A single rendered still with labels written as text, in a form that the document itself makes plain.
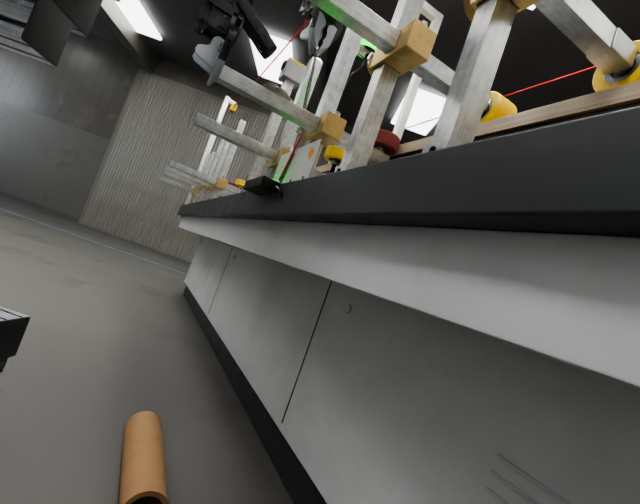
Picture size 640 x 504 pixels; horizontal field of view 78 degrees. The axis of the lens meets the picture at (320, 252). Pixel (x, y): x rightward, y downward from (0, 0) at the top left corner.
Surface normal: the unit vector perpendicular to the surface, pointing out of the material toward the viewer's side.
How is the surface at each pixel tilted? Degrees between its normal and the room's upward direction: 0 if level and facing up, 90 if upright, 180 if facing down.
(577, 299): 90
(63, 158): 90
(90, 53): 90
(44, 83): 90
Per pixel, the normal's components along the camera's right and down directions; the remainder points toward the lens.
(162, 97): 0.04, -0.05
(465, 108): 0.41, 0.09
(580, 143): -0.85, -0.32
